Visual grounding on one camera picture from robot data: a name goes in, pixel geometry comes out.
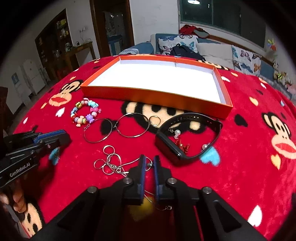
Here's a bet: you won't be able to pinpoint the plush toys pile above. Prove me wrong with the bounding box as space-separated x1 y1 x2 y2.
273 61 295 98

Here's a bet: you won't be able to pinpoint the colourful artificial flower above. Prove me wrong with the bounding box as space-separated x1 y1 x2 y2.
267 39 277 61

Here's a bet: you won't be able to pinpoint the white cushion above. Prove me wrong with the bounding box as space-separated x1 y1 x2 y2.
197 43 234 69

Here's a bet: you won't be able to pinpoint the black backpack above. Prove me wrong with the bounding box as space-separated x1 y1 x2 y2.
170 44 206 61

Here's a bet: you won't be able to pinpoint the black smart watch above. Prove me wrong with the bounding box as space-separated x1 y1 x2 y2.
155 113 223 161

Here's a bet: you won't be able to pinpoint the left hand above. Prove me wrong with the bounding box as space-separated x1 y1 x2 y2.
1 178 27 213

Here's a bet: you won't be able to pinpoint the orange shallow box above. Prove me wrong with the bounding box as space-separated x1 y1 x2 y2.
81 55 233 119

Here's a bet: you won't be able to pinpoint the large silver hoop earring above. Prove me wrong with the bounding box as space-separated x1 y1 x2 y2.
83 118 113 144

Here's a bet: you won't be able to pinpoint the dark wooden shelf cabinet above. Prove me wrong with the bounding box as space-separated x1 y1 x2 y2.
35 9 72 81

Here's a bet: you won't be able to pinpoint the colourful bead bracelet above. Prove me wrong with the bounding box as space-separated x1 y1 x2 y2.
70 97 102 128

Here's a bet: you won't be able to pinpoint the red pearl earrings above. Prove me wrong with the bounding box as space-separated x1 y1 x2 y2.
165 128 215 156

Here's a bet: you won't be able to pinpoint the red monkey print blanket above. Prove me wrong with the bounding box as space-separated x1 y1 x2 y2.
11 57 295 240

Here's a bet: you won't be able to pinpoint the blue sofa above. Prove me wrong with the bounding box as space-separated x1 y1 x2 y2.
120 33 295 101

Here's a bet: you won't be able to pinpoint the silver chain necklace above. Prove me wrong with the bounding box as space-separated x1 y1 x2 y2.
93 145 173 212

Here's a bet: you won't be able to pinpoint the right butterfly pillow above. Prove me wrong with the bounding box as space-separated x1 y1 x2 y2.
231 45 261 76

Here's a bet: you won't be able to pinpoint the small gold ring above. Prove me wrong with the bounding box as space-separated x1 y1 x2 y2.
149 115 162 127

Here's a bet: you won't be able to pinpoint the red clothes on sofa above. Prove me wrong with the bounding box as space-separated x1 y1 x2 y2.
179 25 210 39

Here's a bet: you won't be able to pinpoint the left butterfly pillow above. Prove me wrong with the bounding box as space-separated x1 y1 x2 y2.
158 35 198 55

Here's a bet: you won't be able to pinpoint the white cabinet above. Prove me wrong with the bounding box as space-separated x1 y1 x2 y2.
21 59 46 95

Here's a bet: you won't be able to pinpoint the butterfly pillow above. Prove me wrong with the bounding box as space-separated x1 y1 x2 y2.
158 35 198 55
231 45 261 76

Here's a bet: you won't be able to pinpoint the dark window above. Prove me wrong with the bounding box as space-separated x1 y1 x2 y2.
180 0 266 48

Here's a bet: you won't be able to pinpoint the brown door frame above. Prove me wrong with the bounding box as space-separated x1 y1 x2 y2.
89 0 134 57

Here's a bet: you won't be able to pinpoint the wooden side table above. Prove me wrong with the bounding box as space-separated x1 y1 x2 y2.
64 41 96 72

